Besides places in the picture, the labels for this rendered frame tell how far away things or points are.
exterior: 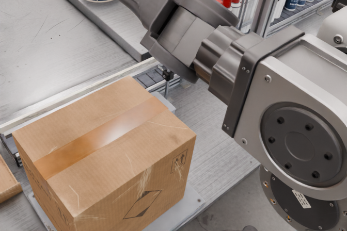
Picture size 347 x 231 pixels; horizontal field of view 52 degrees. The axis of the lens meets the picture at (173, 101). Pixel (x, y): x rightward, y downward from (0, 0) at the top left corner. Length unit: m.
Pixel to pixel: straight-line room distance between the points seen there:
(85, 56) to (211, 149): 0.61
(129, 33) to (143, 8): 0.93
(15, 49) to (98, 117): 0.76
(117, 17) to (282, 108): 1.24
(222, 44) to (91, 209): 0.41
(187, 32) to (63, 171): 0.40
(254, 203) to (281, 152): 1.67
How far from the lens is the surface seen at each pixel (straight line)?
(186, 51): 0.43
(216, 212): 1.97
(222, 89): 0.39
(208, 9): 0.45
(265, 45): 0.36
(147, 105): 0.82
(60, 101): 1.13
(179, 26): 0.45
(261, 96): 0.36
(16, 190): 1.05
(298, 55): 0.38
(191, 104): 1.24
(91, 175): 0.71
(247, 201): 2.04
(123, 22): 1.51
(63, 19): 1.63
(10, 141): 1.11
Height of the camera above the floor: 1.71
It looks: 45 degrees down
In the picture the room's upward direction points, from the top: 7 degrees clockwise
